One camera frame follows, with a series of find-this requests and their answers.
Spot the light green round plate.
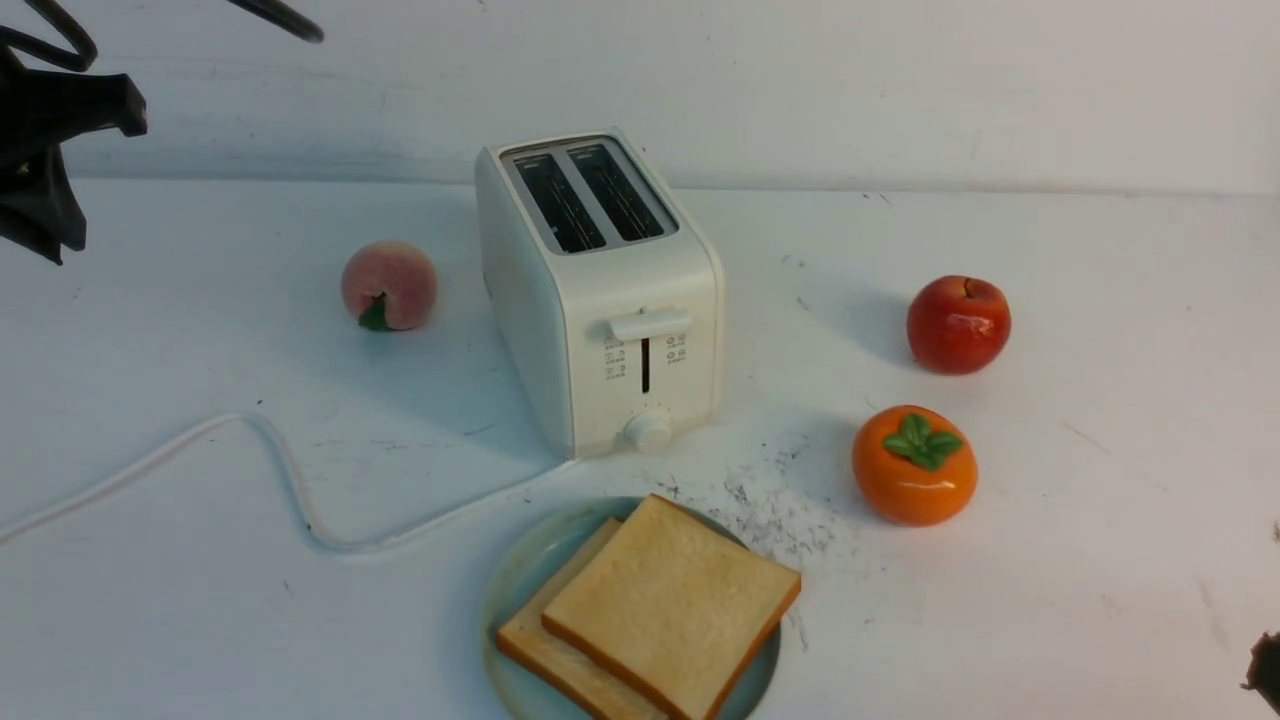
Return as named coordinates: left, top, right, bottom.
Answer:
left=477, top=496, right=786, bottom=719

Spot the orange persimmon with green leaf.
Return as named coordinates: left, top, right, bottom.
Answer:
left=850, top=405, right=979, bottom=527

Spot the pink peach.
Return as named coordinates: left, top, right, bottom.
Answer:
left=340, top=241, right=439, bottom=332

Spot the red apple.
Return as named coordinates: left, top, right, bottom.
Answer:
left=905, top=275, right=1012, bottom=375

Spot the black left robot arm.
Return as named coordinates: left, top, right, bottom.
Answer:
left=1, top=1, right=148, bottom=265

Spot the white power cord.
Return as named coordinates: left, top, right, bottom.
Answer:
left=0, top=411, right=579, bottom=553

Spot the white two-slot toaster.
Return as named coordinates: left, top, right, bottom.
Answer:
left=474, top=128, right=727, bottom=460

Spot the toast slice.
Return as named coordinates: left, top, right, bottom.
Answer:
left=541, top=495, right=803, bottom=719
left=495, top=518, right=666, bottom=719

